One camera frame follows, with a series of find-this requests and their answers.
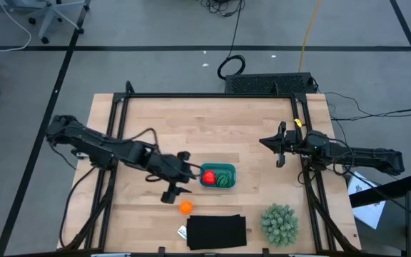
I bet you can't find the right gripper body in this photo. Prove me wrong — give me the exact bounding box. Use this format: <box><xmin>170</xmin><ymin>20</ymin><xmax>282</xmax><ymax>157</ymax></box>
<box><xmin>275</xmin><ymin>121</ymin><xmax>308</xmax><ymax>168</ymax></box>

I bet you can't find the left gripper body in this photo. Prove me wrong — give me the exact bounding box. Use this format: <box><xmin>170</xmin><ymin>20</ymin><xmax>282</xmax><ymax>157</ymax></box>
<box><xmin>144</xmin><ymin>151</ymin><xmax>197</xmax><ymax>205</ymax></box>

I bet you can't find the red toy bell pepper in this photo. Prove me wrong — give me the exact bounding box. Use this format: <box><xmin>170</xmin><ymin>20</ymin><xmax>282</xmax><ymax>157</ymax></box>
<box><xmin>201</xmin><ymin>170</ymin><xmax>216</xmax><ymax>186</ymax></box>

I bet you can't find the teal plastic tub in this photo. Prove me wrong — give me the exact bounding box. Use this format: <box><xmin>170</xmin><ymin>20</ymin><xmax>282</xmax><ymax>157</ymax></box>
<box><xmin>198</xmin><ymin>162</ymin><xmax>238</xmax><ymax>189</ymax></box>

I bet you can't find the green toy watermelon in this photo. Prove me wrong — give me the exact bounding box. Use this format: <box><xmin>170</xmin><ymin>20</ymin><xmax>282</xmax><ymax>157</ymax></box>
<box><xmin>215</xmin><ymin>172</ymin><xmax>232</xmax><ymax>188</ymax></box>

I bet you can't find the orange toy pumpkin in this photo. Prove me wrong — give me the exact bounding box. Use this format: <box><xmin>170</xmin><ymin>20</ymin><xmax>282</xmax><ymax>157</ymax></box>
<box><xmin>179</xmin><ymin>200</ymin><xmax>194</xmax><ymax>216</ymax></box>

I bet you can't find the black cloth napkin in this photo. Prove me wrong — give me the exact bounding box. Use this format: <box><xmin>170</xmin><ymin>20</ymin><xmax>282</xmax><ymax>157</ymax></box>
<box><xmin>186</xmin><ymin>213</ymin><xmax>248</xmax><ymax>251</ymax></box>

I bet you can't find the green artificial plant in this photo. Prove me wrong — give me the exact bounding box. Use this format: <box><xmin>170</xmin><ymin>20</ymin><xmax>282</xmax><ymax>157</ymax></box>
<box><xmin>260</xmin><ymin>203</ymin><xmax>299</xmax><ymax>248</ymax></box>

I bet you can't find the white printed paper sheet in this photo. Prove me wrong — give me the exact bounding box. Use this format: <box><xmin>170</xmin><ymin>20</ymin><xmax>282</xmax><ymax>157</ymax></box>
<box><xmin>347</xmin><ymin>171</ymin><xmax>387</xmax><ymax>230</ymax></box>

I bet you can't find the black metal beam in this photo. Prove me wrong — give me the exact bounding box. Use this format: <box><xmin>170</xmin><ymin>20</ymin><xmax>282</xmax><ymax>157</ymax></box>
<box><xmin>350</xmin><ymin>173</ymin><xmax>411</xmax><ymax>208</ymax></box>

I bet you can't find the white office chair base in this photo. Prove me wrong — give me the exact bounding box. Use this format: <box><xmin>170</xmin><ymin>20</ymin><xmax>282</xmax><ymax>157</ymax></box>
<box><xmin>0</xmin><ymin>0</ymin><xmax>91</xmax><ymax>44</ymax></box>

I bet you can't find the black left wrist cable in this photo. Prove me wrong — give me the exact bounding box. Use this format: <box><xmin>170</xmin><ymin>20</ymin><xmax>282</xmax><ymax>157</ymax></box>
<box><xmin>119</xmin><ymin>127</ymin><xmax>161</xmax><ymax>151</ymax></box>

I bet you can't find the black aluminium table frame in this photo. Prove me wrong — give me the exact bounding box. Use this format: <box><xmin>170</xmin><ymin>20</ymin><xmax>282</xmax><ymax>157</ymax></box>
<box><xmin>57</xmin><ymin>80</ymin><xmax>362</xmax><ymax>256</ymax></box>

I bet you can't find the yellow hanging cable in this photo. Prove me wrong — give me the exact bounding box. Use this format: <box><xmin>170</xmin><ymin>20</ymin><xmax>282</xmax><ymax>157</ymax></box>
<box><xmin>298</xmin><ymin>0</ymin><xmax>323</xmax><ymax>72</ymax></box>

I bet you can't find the black hanging power cable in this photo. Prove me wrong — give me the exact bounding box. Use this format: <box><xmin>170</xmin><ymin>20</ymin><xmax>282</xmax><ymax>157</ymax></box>
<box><xmin>216</xmin><ymin>0</ymin><xmax>246</xmax><ymax>81</ymax></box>

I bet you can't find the white floor cable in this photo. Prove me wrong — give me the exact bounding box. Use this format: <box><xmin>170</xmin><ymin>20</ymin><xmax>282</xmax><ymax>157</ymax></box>
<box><xmin>0</xmin><ymin>5</ymin><xmax>33</xmax><ymax>53</ymax></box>

